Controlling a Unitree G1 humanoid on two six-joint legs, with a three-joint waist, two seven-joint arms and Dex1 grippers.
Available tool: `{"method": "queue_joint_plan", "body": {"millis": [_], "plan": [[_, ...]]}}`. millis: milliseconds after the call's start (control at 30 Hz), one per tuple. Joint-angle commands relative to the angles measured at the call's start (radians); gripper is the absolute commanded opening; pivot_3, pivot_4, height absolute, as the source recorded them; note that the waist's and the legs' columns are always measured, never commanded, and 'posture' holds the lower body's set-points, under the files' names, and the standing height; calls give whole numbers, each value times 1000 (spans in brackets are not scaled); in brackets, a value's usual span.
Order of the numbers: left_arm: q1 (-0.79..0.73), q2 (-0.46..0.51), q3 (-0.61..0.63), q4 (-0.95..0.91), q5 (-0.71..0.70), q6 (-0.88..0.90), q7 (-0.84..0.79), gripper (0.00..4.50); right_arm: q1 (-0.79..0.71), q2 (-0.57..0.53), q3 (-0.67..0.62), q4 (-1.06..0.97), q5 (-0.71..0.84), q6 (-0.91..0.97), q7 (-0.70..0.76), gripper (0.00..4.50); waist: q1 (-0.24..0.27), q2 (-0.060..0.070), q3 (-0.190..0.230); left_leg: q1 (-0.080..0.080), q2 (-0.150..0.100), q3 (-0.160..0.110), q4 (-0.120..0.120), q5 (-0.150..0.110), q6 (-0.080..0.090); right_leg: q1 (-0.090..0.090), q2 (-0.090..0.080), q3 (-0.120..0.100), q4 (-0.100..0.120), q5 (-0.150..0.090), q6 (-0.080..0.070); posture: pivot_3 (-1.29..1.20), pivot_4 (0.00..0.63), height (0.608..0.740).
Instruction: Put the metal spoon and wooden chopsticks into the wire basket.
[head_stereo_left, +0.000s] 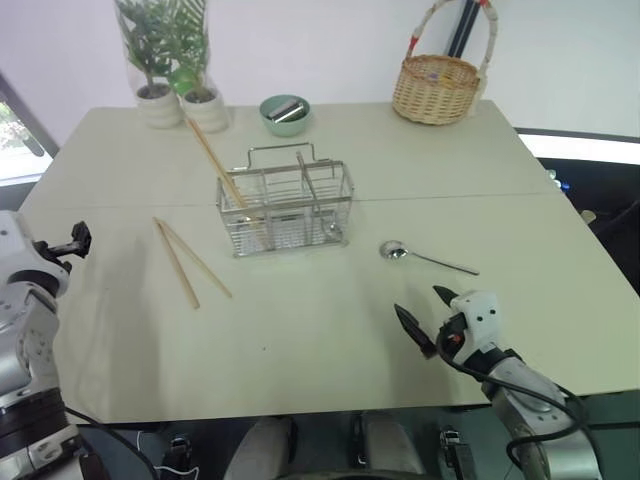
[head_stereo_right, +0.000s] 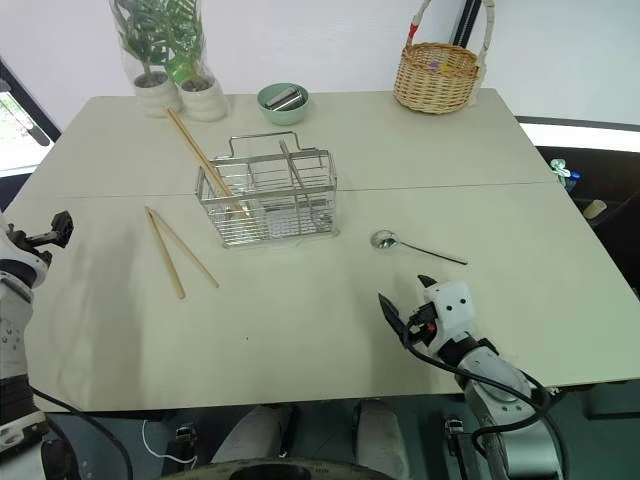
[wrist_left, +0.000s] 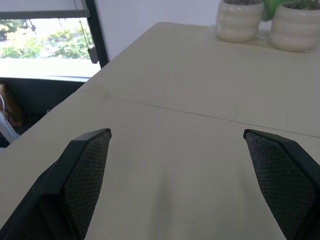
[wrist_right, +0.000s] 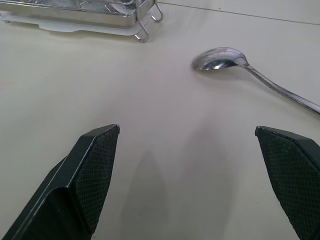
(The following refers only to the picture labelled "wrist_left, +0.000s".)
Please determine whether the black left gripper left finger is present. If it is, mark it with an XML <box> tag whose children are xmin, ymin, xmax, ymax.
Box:
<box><xmin>0</xmin><ymin>128</ymin><xmax>113</xmax><ymax>240</ymax></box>

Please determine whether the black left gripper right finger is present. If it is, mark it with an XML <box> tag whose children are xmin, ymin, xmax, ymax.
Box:
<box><xmin>243</xmin><ymin>128</ymin><xmax>320</xmax><ymax>240</ymax></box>

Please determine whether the brown bag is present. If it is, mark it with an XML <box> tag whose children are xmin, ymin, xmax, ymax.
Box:
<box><xmin>0</xmin><ymin>83</ymin><xmax>27</xmax><ymax>128</ymax></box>

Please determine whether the white ribbed ceramic plant pot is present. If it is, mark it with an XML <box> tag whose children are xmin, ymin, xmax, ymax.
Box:
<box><xmin>215</xmin><ymin>0</ymin><xmax>265</xmax><ymax>43</ymax></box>
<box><xmin>269</xmin><ymin>1</ymin><xmax>320</xmax><ymax>53</ymax></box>

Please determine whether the green plant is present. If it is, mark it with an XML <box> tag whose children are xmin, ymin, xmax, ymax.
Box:
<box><xmin>259</xmin><ymin>0</ymin><xmax>320</xmax><ymax>23</ymax></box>

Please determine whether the grey roller window blind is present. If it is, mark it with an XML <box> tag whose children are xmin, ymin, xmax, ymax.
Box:
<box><xmin>0</xmin><ymin>0</ymin><xmax>91</xmax><ymax>20</ymax></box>

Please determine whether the white cable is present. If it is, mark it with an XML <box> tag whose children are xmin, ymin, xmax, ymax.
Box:
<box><xmin>0</xmin><ymin>92</ymin><xmax>20</xmax><ymax>143</ymax></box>

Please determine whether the blind pull cord with weight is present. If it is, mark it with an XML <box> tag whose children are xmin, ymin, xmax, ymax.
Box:
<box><xmin>72</xmin><ymin>0</ymin><xmax>99</xmax><ymax>64</ymax></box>

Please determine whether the black window frame post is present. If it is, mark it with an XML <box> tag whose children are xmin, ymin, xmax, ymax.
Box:
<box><xmin>85</xmin><ymin>0</ymin><xmax>110</xmax><ymax>69</ymax></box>

